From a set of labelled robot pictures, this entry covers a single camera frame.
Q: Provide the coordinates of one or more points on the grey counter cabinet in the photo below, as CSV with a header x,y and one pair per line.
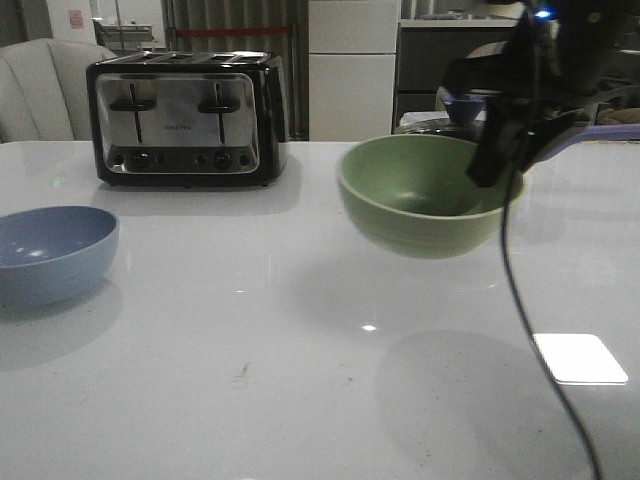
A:
x,y
424,50

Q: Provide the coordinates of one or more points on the beige chair right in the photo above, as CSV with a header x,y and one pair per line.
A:
x,y
484,50

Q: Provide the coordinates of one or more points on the blue bowl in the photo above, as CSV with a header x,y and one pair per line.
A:
x,y
56,253

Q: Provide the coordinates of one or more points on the black and chrome toaster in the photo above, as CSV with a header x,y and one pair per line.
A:
x,y
181,119

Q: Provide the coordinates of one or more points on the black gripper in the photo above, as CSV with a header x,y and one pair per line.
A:
x,y
558,53

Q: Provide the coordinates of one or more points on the beige chair left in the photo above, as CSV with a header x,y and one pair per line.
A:
x,y
43,90

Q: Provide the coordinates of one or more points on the glass pot lid blue knob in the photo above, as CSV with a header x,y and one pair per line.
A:
x,y
460,118

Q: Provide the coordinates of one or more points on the dark blue saucepan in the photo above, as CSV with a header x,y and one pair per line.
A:
x,y
597,133

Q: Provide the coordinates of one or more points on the white refrigerator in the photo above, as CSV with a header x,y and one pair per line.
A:
x,y
352,56

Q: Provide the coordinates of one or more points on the beige chair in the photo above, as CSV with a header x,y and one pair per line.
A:
x,y
43,90
484,50

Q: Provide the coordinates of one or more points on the green bowl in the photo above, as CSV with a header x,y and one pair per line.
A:
x,y
410,194

